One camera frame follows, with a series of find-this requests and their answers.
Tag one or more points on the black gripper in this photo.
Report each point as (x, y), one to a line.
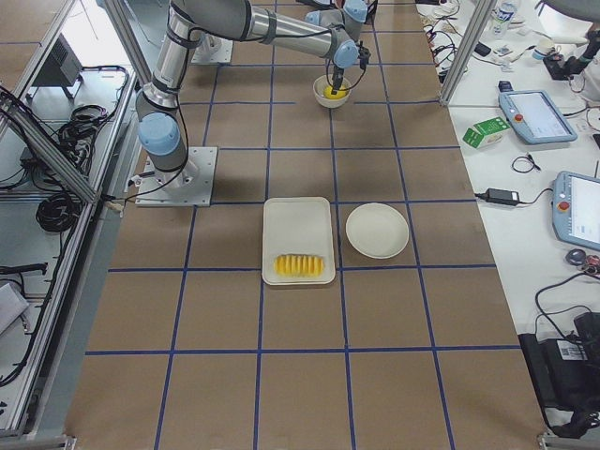
(337, 75)

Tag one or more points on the yellow lemon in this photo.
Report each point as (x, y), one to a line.
(330, 93)

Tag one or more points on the white ceramic bowl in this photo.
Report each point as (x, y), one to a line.
(319, 85)

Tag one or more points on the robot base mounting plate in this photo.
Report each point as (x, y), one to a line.
(193, 186)

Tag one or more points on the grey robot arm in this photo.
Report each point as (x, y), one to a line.
(332, 35)
(361, 11)

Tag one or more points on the cream rectangular tray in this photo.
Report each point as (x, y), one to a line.
(299, 225)

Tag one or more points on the cream round plate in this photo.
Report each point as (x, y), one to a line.
(377, 230)

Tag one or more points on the green white carton box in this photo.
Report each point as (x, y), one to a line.
(486, 133)

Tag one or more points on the plastic water bottle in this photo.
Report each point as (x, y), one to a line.
(502, 16)

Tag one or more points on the sliced yellow bread loaf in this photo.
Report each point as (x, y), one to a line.
(299, 265)

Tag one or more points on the black power brick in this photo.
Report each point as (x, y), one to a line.
(502, 196)

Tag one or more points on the blue teach pendant upper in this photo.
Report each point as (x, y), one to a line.
(535, 118)

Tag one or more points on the blue teach pendant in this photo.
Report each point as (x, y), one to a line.
(575, 209)
(535, 118)

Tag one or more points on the paper cup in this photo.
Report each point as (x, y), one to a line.
(544, 48)

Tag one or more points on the blue teach pendant lower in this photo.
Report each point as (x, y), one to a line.
(575, 209)

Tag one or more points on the aluminium frame post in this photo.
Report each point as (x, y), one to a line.
(476, 24)

